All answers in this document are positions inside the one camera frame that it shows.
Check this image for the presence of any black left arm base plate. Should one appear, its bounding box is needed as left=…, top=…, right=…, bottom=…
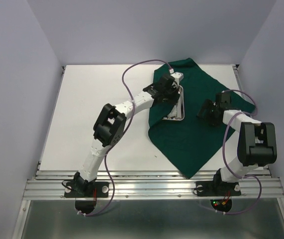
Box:
left=61, top=180, right=109, bottom=199

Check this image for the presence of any aluminium extrusion rail frame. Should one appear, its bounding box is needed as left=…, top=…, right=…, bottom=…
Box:
left=12, top=167, right=284, bottom=239

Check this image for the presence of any dark green surgical drape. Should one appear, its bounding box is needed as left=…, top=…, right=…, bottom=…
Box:
left=147, top=57, right=256, bottom=179

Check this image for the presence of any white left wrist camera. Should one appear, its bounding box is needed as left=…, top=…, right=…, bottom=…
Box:
left=170, top=72, right=184, bottom=85

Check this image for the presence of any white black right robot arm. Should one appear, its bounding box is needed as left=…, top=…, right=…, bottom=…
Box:
left=194, top=90, right=277, bottom=197

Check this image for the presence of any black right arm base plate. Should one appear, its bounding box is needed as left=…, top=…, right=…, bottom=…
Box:
left=193, top=181, right=241, bottom=197

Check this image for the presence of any right side aluminium rail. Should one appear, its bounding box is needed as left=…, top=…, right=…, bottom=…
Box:
left=232, top=64, right=269, bottom=170

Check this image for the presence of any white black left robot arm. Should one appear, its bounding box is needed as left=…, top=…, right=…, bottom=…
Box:
left=73, top=72, right=184, bottom=197

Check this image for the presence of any stainless steel instrument tray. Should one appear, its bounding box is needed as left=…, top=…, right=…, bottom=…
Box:
left=162, top=86, right=185, bottom=121

